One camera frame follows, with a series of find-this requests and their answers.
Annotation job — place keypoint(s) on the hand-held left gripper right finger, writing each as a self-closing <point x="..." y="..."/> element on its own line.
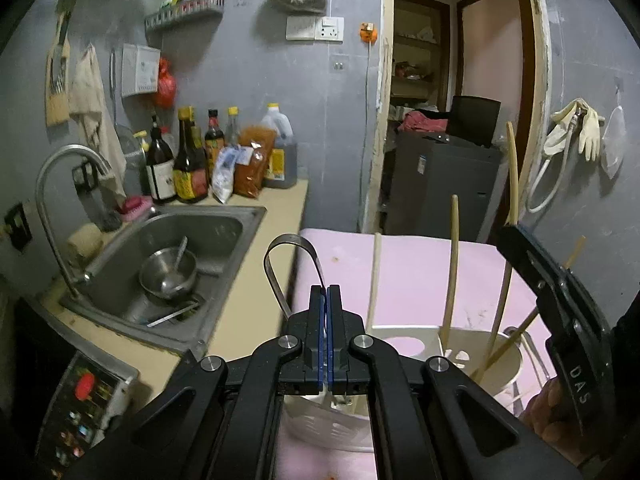
<point x="339" y="340"/>

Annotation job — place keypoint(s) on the black wall outlet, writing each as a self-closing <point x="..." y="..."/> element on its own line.
<point x="20" y="220"/>
<point x="82" y="175"/>

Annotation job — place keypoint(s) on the plastic bottle yellow cap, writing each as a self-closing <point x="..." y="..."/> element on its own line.
<point x="141" y="139"/>

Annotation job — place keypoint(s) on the blue white packet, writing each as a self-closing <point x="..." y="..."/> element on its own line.
<point x="227" y="172"/>

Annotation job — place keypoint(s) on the kitchen knife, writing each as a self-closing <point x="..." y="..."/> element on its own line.
<point x="172" y="314"/>

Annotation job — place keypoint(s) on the steel spoon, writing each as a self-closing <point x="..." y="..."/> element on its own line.
<point x="178" y="260"/>

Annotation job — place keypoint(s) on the metal tongs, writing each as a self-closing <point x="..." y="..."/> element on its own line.
<point x="272" y="280"/>

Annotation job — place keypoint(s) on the pink tablecloth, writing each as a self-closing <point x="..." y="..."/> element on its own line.
<point x="415" y="270"/>

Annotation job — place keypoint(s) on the beige sponge roll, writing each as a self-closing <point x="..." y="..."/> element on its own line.
<point x="85" y="242"/>

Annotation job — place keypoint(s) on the soy sauce bottle yellow label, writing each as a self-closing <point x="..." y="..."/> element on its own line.
<point x="198" y="132"/>
<point x="189" y="175"/>

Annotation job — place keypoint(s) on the red plastic bag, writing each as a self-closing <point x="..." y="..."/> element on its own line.
<point x="165" y="84"/>

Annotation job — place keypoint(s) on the induction cooker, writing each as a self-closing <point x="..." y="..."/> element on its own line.
<point x="85" y="410"/>

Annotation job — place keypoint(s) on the steel bowl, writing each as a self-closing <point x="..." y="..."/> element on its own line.
<point x="165" y="280"/>

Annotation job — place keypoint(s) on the stainless steel sink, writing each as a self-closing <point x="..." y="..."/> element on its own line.
<point x="220" y="240"/>

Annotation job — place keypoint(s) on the clear bottle yellow cap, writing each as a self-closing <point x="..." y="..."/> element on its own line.
<point x="232" y="127"/>

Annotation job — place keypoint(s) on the dark scouring pad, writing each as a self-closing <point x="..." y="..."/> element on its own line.
<point x="110" y="220"/>

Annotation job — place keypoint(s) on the white plastic utensil holder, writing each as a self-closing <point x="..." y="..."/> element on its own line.
<point x="325" y="430"/>

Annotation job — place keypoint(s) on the orange seasoning packet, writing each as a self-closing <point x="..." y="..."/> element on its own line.
<point x="255" y="160"/>

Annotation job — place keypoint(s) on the hanging bamboo brush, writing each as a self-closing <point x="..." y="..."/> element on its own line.
<point x="57" y="80"/>

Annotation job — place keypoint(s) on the wooden storage shelf unit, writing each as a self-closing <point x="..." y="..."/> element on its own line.
<point x="415" y="60"/>

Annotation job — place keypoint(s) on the black monitor screen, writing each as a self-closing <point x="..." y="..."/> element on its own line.
<point x="475" y="115"/>

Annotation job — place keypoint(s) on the cream rubber glove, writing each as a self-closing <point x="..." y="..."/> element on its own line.
<point x="590" y="132"/>
<point x="562" y="125"/>

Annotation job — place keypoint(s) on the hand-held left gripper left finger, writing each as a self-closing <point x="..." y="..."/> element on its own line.
<point x="314" y="340"/>

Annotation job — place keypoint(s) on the person's right hand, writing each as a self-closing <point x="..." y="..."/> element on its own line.
<point x="547" y="407"/>

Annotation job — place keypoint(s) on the grey washing machine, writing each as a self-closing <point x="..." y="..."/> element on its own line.
<point x="440" y="185"/>

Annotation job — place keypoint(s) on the dark sauce bottle red cap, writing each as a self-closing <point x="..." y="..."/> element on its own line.
<point x="214" y="135"/>

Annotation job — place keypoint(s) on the white wall-mounted box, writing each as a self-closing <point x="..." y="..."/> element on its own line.
<point x="141" y="70"/>

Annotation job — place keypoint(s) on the white wall socket panel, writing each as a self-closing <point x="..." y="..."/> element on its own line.
<point x="315" y="28"/>

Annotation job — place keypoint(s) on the curved metal faucet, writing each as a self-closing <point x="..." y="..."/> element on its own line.
<point x="50" y="195"/>

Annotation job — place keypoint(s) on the hanging beige rag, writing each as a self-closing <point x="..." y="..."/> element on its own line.
<point x="95" y="110"/>

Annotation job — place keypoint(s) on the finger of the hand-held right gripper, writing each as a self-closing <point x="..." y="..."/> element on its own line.
<point x="535" y="270"/>

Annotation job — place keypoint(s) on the wooden door frame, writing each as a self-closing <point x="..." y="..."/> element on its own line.
<point x="382" y="110"/>

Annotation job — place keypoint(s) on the dark bottle white label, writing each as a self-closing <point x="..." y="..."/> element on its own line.
<point x="160" y="170"/>

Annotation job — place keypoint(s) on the red cloth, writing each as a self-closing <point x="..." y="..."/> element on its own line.
<point x="425" y="122"/>

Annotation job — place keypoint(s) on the grey wall shelf basket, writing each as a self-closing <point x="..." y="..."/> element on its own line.
<point x="185" y="12"/>

